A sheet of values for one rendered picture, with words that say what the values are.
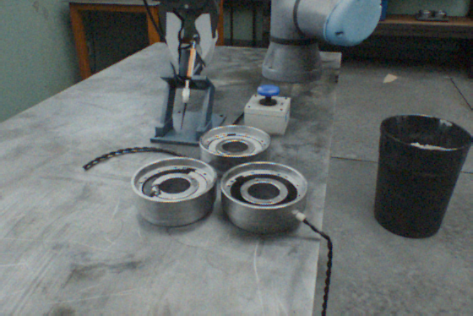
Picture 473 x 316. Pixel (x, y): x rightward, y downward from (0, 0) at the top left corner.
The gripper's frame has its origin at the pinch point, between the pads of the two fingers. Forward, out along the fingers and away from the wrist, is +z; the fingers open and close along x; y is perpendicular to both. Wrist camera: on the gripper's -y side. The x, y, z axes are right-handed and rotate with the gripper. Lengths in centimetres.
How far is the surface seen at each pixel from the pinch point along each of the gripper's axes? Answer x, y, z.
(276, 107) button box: -15.1, -0.1, 7.4
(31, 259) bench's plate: 5.4, -38.1, 11.9
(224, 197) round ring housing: -12.9, -27.1, 8.5
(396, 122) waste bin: -53, 106, 52
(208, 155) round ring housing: -8.0, -17.5, 8.6
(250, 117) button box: -10.8, -1.6, 9.1
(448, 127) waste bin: -73, 105, 51
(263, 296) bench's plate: -19.4, -37.3, 11.9
